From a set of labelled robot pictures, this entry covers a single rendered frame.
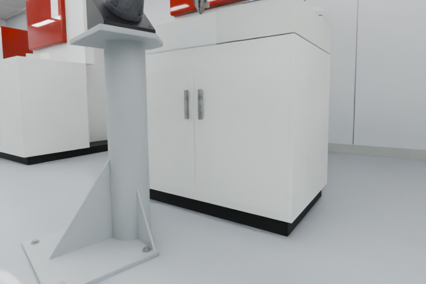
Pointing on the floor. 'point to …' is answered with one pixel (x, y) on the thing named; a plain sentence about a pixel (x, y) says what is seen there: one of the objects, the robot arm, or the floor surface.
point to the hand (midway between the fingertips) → (200, 11)
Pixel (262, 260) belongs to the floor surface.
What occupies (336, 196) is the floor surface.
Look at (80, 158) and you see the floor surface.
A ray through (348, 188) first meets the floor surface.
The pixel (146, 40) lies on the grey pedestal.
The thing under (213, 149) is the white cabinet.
